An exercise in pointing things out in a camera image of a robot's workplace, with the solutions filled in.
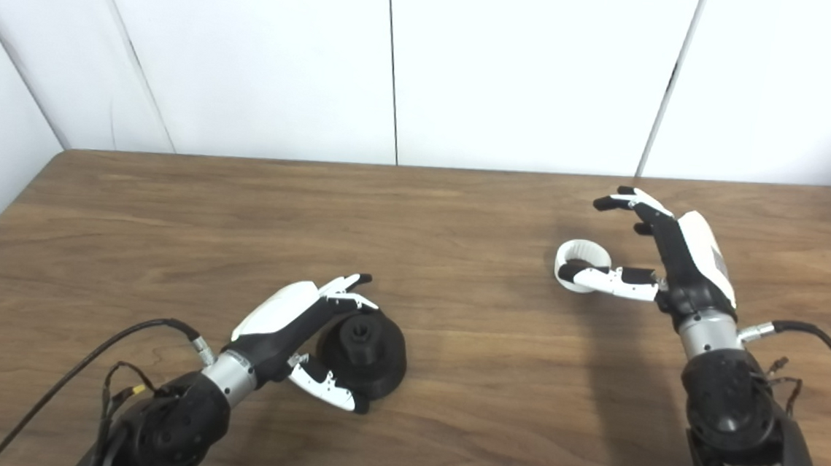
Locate left black and white hand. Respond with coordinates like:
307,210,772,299
226,264,382,415

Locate round black plastic part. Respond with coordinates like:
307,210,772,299
313,307,411,403

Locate white toothed plastic ring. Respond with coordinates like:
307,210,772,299
552,238,614,296

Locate thin wires with yellow connector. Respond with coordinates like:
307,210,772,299
101,360,158,427

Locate thin black wire bundle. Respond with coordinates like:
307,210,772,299
761,355,806,418

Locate right black and white hand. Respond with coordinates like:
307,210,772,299
554,183,745,333

